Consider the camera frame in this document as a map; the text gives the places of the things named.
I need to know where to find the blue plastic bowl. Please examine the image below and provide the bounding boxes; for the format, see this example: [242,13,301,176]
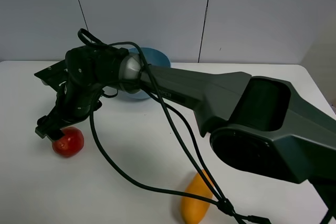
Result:
[119,47,171,100]

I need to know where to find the yellow orange mango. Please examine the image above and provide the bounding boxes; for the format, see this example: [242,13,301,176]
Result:
[180,173,213,224]

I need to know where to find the red tomato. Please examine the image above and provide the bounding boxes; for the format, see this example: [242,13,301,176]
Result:
[52,127,84,158]

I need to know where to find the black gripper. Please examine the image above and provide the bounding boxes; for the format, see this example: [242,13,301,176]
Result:
[35,77,103,141]

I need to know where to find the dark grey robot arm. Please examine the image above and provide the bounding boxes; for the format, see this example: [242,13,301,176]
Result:
[35,45,335,223]

